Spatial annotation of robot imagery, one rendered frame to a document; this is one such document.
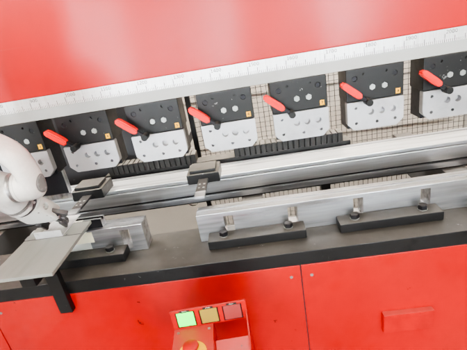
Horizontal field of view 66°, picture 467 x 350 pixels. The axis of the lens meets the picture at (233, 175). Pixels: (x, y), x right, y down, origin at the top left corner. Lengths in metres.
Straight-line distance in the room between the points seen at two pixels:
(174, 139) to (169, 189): 0.39
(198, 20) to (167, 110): 0.24
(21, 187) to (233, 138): 0.54
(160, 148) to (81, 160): 0.23
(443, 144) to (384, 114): 0.48
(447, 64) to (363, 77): 0.22
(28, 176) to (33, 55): 0.32
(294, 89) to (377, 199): 0.43
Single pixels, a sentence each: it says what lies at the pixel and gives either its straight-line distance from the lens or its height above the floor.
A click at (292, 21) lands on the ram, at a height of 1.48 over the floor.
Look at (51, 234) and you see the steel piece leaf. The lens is 1.23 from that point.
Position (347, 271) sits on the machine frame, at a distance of 1.14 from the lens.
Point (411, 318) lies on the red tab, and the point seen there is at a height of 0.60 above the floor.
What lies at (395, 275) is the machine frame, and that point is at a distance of 1.20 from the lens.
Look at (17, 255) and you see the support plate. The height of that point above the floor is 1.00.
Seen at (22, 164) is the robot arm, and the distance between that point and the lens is 0.98.
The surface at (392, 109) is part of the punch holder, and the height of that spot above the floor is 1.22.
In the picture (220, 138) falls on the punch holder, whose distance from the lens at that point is 1.02.
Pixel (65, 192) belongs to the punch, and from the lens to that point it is 1.24.
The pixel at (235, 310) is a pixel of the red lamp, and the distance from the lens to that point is 1.01.
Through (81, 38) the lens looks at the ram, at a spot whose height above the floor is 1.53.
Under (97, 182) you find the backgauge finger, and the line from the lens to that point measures 1.45.
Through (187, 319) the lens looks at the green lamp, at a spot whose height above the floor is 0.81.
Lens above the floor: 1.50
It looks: 22 degrees down
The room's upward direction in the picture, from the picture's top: 10 degrees counter-clockwise
